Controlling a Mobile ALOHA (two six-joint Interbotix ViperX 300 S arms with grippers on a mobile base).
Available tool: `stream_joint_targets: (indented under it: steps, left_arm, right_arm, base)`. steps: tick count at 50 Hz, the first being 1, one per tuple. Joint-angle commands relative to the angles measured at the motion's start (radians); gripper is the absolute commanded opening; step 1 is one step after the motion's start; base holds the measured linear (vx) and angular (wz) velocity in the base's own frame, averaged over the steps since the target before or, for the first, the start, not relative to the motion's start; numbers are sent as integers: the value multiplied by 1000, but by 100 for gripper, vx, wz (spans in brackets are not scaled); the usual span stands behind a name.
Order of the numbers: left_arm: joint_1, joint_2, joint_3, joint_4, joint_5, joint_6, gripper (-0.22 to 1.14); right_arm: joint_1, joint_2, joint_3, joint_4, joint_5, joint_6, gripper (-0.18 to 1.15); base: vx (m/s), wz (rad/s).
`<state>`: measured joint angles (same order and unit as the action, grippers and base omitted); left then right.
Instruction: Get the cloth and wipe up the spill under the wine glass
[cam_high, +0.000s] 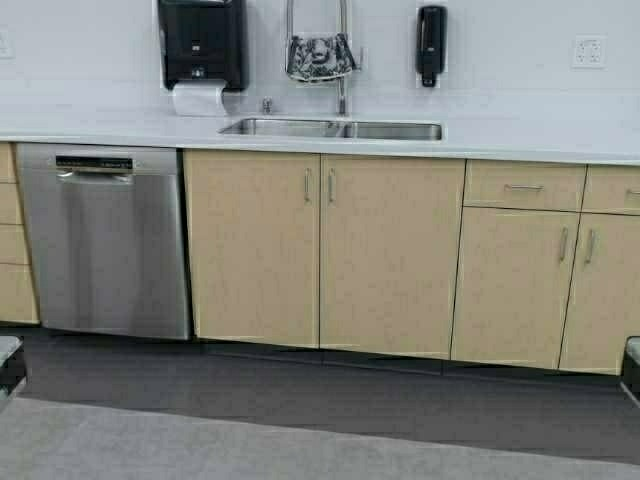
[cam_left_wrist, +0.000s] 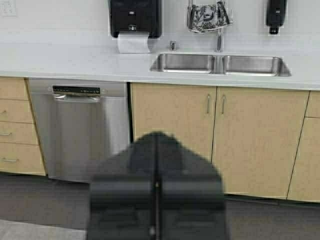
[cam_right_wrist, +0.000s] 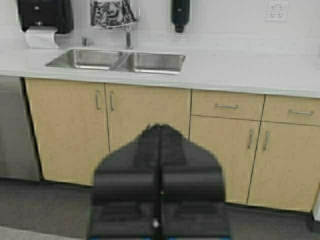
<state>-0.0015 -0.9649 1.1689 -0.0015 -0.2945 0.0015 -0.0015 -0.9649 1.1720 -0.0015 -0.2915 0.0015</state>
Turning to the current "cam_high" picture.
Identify white wall power outlet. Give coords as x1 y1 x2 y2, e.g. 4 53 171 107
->
572 35 607 69

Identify robot base right corner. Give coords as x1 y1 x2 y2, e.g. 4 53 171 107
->
621 336 639 403

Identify black paper towel dispenser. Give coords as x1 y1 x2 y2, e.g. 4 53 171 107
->
157 0 249 91

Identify stainless steel double sink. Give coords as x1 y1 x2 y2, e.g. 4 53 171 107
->
219 118 443 141

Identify white paper towel sheet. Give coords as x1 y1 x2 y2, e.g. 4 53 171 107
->
172 81 227 117

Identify small chrome air gap cap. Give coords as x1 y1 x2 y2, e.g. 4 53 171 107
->
262 97 273 115

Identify black wall soap dispenser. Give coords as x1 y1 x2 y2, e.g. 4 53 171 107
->
416 5 448 88

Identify chrome spring kitchen faucet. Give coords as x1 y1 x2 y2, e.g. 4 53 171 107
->
285 0 361 117

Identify black white patterned cloth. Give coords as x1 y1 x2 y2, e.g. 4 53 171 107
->
286 32 357 82

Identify stainless steel dishwasher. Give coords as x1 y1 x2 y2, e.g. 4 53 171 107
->
16 142 191 341

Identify light wood left drawers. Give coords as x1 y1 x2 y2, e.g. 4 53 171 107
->
1 142 40 325

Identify robot base left corner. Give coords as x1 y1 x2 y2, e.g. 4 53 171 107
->
1 336 27 405

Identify light wood sink cabinet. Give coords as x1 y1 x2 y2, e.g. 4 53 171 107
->
184 149 466 359

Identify light wood right cabinet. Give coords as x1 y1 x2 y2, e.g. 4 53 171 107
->
449 159 639 375

